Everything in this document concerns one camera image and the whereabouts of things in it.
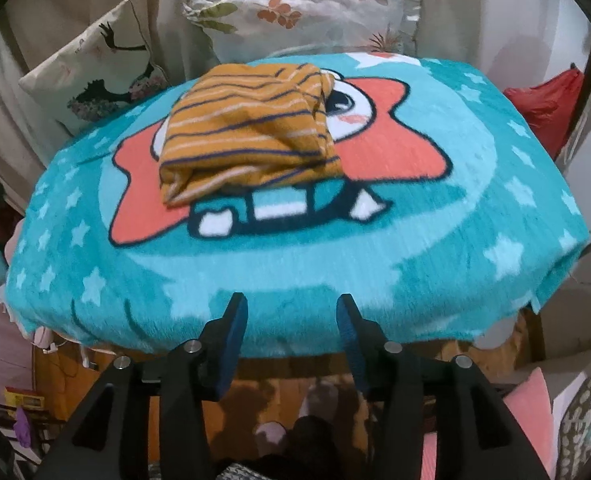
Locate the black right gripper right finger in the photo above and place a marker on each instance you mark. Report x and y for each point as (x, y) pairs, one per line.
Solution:
(396, 383)

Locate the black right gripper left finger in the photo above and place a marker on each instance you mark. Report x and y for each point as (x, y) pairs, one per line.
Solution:
(198, 370)

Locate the mustard striped garment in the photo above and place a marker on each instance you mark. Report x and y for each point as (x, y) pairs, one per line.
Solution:
(243, 126)

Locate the grey patterned cushion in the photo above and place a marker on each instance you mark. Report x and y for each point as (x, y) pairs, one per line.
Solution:
(575, 434)

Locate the white cushion with crane print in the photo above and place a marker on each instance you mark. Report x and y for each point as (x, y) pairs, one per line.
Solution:
(107, 67)

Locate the purple small object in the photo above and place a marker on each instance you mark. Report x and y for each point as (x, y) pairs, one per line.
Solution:
(21, 427)

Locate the yellow small box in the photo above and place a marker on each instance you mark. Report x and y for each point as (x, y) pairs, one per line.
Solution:
(25, 399)

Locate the red plastic bag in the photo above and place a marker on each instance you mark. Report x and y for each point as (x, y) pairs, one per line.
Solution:
(549, 107)

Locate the pink cushion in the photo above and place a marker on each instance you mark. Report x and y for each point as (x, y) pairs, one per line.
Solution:
(483, 435)

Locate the teal cartoon fleece blanket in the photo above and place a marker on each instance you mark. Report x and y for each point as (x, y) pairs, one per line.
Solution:
(449, 216)

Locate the white floral pillow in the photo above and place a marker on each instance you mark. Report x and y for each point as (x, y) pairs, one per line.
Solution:
(242, 31)

